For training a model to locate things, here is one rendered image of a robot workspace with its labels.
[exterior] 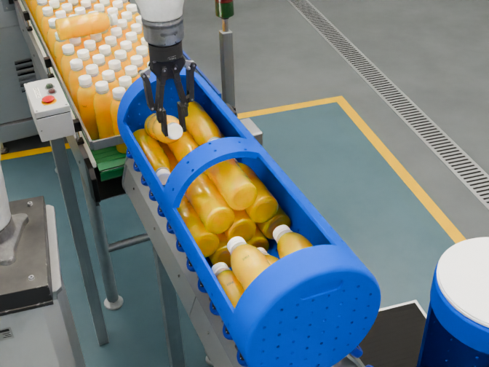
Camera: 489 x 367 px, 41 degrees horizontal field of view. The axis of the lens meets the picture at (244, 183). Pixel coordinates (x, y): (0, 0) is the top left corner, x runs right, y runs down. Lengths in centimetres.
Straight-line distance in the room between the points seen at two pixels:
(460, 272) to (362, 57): 337
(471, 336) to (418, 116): 275
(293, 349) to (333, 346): 9
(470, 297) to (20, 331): 99
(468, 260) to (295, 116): 259
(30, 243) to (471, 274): 97
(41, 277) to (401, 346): 143
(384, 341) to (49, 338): 129
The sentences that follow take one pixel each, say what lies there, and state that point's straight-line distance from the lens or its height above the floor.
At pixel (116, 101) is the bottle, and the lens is 200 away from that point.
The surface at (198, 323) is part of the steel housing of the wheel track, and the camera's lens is 157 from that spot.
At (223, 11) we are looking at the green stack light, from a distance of 228.
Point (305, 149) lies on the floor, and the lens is 367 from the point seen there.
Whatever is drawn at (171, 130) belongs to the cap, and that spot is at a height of 120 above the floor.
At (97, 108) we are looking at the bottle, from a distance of 205.
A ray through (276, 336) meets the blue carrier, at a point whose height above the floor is 111.
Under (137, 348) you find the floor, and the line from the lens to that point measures 267.
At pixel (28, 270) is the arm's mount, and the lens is 149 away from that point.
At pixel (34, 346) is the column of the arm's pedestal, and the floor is 82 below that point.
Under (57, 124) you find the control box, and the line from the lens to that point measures 199.
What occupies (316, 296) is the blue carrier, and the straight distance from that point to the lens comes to 118.
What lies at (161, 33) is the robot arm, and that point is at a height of 145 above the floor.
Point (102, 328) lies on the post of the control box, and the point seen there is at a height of 9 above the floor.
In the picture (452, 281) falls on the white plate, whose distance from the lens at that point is 145.
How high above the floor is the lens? 202
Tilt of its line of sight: 36 degrees down
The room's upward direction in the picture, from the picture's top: 2 degrees counter-clockwise
